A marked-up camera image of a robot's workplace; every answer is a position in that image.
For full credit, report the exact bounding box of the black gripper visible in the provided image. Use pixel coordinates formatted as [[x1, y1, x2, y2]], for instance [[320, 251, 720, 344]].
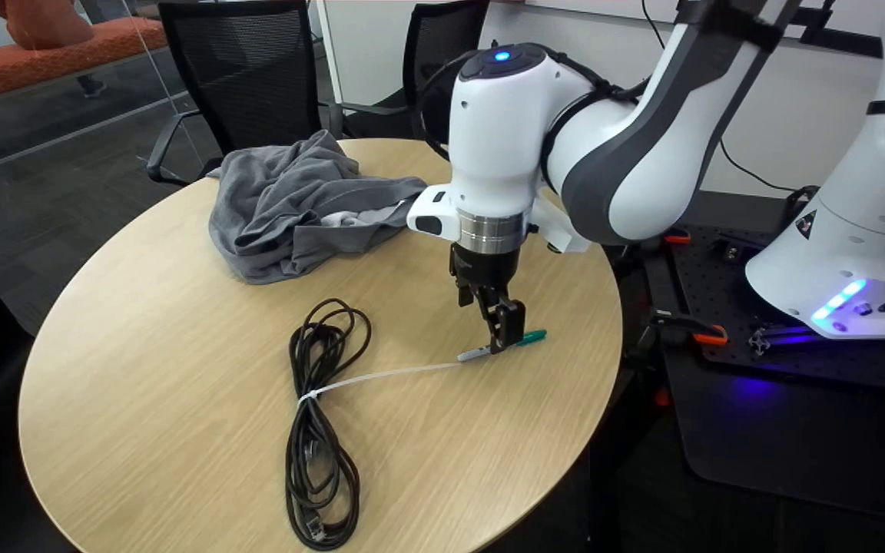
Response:
[[450, 244, 527, 344]]

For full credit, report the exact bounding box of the green and grey pen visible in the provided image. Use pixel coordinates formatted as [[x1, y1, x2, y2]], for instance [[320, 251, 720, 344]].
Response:
[[455, 328, 547, 363]]

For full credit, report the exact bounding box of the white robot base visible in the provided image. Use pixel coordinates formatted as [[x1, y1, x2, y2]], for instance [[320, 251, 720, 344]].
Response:
[[745, 36, 885, 341]]

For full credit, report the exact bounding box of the grey crumpled cloth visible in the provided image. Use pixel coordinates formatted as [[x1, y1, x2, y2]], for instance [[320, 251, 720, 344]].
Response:
[[209, 130, 426, 283]]

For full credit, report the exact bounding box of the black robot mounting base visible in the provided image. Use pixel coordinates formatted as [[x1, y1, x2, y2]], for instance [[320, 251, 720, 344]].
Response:
[[639, 192, 885, 518]]

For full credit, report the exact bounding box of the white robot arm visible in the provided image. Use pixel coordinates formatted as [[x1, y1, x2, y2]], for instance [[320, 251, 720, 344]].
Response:
[[405, 0, 885, 349]]

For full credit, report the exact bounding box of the black coiled cable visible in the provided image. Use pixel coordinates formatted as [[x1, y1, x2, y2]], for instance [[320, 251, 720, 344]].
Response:
[[283, 296, 376, 553]]

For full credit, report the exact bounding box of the orange-handled clamp upper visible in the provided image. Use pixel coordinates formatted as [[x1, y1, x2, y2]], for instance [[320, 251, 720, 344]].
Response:
[[639, 309, 729, 348]]

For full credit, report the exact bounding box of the white cable tie strip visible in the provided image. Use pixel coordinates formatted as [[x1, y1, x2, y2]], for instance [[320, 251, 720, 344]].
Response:
[[295, 358, 463, 406]]

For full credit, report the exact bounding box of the black office chair far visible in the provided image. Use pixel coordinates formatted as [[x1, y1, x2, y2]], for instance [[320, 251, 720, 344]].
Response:
[[144, 0, 320, 183]]

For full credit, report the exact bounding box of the round wooden table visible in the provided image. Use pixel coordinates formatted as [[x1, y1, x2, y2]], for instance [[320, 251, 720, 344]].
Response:
[[18, 182, 622, 553]]

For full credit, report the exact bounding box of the black mesh office chair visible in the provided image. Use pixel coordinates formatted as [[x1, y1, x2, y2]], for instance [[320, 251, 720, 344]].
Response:
[[342, 0, 488, 154]]

